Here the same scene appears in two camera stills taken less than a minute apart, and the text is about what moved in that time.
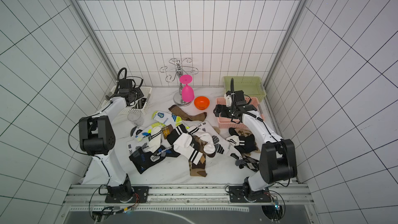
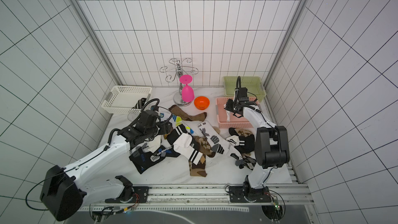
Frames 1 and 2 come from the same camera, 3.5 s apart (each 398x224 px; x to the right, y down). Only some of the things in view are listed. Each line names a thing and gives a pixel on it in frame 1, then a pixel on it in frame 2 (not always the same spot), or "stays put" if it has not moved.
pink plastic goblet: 188,95 stays put
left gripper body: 137,94 to 159,129
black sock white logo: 143,158 stays put
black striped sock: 140,103 stays put
